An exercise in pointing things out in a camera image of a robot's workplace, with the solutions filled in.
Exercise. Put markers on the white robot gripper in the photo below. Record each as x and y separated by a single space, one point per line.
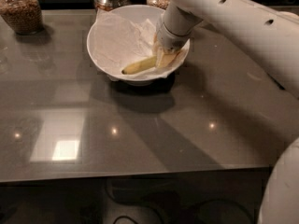
169 42

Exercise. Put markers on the yellow banana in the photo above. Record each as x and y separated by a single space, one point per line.
139 66

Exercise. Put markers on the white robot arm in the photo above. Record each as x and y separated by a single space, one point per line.
271 39

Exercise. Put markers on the white bowl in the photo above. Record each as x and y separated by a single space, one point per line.
102 47

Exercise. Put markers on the left glass jar with grains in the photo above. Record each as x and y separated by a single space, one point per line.
24 17

